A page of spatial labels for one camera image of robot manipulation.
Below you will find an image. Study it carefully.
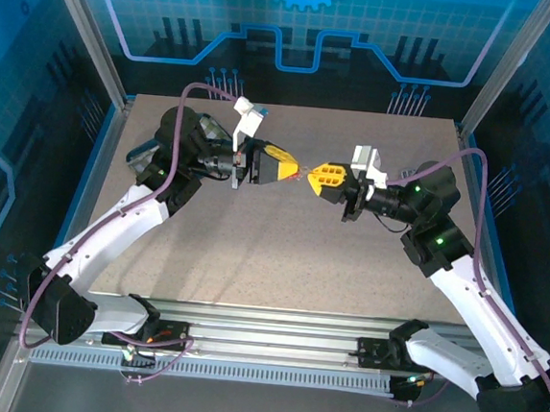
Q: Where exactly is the teal tray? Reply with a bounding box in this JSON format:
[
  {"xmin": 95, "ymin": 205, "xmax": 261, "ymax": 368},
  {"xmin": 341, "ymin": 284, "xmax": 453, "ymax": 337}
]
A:
[{"xmin": 124, "ymin": 106, "xmax": 239, "ymax": 182}]

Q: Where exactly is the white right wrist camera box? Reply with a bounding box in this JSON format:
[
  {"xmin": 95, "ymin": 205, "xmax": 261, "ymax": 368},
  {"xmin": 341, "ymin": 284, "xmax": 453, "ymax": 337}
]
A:
[{"xmin": 347, "ymin": 143, "xmax": 391, "ymax": 191}]

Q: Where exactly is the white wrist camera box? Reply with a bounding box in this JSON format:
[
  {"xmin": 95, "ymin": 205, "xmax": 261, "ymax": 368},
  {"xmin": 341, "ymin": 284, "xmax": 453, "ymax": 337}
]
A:
[
  {"xmin": 347, "ymin": 143, "xmax": 391, "ymax": 191},
  {"xmin": 228, "ymin": 94, "xmax": 271, "ymax": 154}
]

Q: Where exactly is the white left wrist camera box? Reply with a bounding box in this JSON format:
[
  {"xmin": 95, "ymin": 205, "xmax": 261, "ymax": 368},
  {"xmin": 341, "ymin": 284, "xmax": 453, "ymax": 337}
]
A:
[{"xmin": 228, "ymin": 94, "xmax": 271, "ymax": 154}]

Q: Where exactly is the aluminium side rail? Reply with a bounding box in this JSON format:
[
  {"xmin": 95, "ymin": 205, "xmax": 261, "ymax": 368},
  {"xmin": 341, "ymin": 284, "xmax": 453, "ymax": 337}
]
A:
[
  {"xmin": 438, "ymin": 123, "xmax": 536, "ymax": 344},
  {"xmin": 50, "ymin": 92, "xmax": 135, "ymax": 300}
]

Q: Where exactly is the aluminium frame post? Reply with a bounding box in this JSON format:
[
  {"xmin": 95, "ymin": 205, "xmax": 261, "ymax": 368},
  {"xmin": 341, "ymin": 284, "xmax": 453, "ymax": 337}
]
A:
[
  {"xmin": 456, "ymin": 0, "xmax": 550, "ymax": 144},
  {"xmin": 30, "ymin": 0, "xmax": 145, "ymax": 108}
]

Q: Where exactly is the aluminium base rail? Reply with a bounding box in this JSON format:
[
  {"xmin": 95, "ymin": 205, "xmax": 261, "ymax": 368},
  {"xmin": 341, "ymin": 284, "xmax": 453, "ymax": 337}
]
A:
[{"xmin": 15, "ymin": 284, "xmax": 533, "ymax": 383}]

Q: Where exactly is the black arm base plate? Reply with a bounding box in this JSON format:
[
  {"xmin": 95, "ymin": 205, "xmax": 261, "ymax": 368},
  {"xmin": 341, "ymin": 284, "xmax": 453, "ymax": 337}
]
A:
[
  {"xmin": 101, "ymin": 314, "xmax": 197, "ymax": 353},
  {"xmin": 354, "ymin": 336, "xmax": 446, "ymax": 376}
]

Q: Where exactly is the grey slotted cable duct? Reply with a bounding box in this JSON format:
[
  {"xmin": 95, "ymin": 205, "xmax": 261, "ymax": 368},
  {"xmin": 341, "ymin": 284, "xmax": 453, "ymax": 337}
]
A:
[{"xmin": 28, "ymin": 342, "xmax": 396, "ymax": 396}]

